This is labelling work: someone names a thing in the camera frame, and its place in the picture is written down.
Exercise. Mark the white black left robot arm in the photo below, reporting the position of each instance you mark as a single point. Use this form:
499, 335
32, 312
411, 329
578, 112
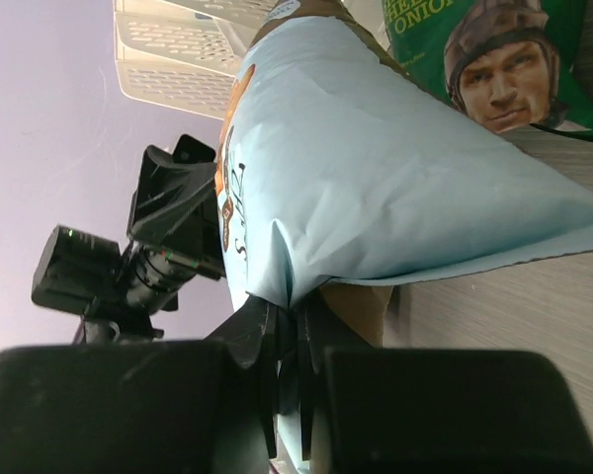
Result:
82, 274

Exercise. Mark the light blue cassava chips bag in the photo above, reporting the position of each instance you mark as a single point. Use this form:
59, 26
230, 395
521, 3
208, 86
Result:
333, 166

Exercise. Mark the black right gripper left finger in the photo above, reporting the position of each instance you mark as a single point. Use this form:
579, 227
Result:
202, 406

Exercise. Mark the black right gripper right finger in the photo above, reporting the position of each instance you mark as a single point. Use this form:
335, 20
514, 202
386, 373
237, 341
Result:
368, 410

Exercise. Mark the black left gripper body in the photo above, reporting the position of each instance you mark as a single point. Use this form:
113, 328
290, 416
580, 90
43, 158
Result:
154, 272

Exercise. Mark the cream plastic file organizer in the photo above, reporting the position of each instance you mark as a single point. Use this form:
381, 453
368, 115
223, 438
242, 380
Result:
184, 55

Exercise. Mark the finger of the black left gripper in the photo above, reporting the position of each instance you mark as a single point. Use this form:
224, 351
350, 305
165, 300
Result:
171, 185

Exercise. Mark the dark green onion chips bag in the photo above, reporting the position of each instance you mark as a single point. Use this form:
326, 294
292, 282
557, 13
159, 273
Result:
503, 63

